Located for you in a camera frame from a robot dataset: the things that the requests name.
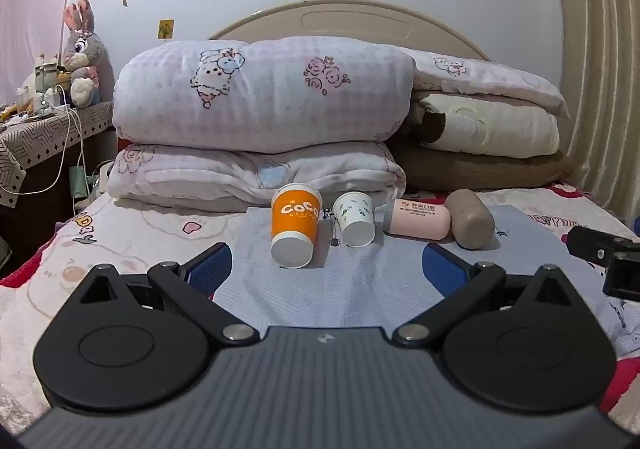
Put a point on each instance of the thin pink floral folded quilt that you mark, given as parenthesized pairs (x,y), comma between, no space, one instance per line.
(210,174)

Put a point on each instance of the dark bedside table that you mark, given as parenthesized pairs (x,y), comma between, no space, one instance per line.
(35,209)

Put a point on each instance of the white leaf-print paper cup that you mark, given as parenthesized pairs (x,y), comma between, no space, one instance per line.
(354,219)

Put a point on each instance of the grey plush rabbit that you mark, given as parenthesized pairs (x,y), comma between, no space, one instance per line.
(82,54)

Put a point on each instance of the beige bed headboard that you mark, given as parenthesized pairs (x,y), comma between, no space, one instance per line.
(350,21)

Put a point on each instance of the light blue cloth mat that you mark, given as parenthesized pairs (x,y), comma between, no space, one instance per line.
(360,279)

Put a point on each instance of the pink printed pillow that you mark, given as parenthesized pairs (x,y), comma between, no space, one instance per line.
(490,79)

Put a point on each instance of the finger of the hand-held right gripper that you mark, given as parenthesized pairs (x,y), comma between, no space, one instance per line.
(595,241)
(622,276)

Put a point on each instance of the patterned table cloth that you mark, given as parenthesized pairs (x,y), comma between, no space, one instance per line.
(45,131)

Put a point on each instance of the white bottle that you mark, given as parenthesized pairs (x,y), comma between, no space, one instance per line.
(47,79)

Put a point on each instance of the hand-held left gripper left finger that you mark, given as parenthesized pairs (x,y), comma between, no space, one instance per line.
(210,270)

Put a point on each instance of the cream pleated curtain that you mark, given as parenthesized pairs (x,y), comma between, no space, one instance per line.
(607,54)

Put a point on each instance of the pale green bag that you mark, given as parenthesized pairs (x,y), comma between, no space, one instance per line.
(82,186)

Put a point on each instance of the orange paper cup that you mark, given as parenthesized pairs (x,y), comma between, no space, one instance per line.
(295,229)

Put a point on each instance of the large pink checkered folded quilt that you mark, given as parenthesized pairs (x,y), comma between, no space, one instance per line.
(260,94)

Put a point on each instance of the yellow wall sticker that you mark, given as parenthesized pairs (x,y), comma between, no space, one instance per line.
(166,29)

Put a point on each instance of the cream folded blanket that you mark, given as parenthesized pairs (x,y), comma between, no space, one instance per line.
(505,126)

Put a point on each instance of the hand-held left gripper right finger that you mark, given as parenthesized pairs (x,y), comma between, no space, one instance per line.
(444,271)

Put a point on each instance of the taupe plastic cup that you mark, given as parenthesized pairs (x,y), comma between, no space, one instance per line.
(470,221)

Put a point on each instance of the pink bottle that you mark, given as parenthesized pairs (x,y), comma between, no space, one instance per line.
(420,221)

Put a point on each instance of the brown pillow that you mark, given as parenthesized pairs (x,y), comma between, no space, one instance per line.
(480,171)

